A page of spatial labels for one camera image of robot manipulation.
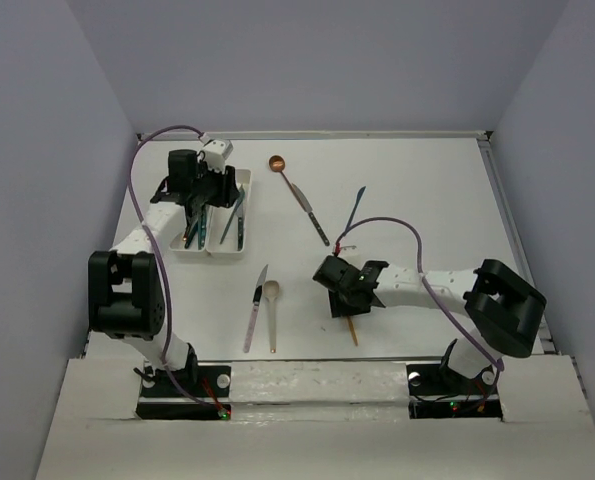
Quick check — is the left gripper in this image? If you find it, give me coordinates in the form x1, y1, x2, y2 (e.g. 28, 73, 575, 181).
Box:
191, 159, 241, 210

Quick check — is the black spoon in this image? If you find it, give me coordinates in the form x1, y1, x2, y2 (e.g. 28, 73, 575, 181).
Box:
183, 201, 203, 249

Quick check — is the silver spoon green handle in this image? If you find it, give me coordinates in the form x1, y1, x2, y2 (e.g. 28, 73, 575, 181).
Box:
197, 207, 208, 250

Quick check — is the orange plastic knife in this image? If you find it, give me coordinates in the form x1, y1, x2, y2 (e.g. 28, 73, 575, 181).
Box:
346, 316, 359, 347

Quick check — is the steel knife green handle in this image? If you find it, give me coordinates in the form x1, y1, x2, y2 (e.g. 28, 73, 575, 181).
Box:
236, 207, 245, 251

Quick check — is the beige plastic spoon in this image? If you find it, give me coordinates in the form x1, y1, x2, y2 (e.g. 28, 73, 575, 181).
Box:
263, 280, 280, 354

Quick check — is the steel knife pink handle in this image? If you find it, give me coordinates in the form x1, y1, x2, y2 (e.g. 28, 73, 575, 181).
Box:
243, 264, 268, 353

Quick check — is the blue plastic knife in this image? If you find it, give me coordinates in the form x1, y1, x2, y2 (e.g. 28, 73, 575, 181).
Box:
343, 186, 366, 233

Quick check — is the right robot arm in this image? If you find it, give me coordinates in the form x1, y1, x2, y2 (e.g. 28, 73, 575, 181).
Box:
313, 255, 547, 392

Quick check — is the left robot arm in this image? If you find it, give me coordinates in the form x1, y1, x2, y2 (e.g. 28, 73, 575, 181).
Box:
88, 140, 239, 395

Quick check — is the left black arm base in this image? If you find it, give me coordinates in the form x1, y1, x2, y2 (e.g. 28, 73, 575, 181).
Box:
133, 364, 232, 421

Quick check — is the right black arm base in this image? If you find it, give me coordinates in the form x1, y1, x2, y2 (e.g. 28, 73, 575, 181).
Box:
406, 363, 503, 420

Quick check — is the white right utensil tray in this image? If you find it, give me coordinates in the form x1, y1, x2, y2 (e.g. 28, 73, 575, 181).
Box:
208, 169, 252, 260

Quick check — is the white utensil tray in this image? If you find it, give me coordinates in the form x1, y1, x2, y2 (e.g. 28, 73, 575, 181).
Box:
208, 169, 252, 260
169, 207, 213, 260

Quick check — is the white left utensil tray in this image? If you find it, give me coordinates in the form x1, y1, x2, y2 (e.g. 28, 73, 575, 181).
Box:
169, 207, 213, 260

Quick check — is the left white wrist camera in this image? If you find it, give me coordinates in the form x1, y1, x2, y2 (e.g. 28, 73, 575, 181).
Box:
199, 134, 233, 171

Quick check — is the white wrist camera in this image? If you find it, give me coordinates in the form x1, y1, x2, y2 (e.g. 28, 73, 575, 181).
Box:
334, 245, 361, 263
199, 134, 233, 171

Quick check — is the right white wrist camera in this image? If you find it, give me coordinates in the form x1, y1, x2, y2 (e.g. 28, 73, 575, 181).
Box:
334, 245, 361, 263

